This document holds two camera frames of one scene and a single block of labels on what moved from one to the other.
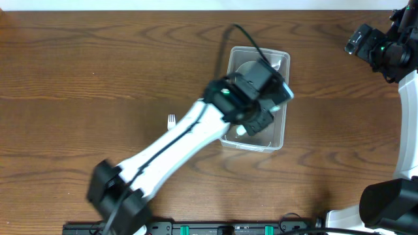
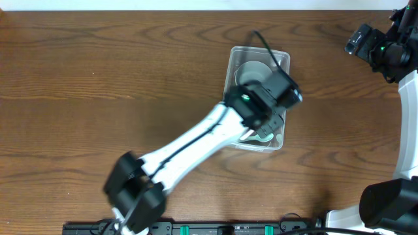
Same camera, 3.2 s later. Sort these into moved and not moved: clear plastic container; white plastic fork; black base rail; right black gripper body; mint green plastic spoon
Moved: mint green plastic spoon; white plastic fork
Not moved: black base rail; right black gripper body; clear plastic container
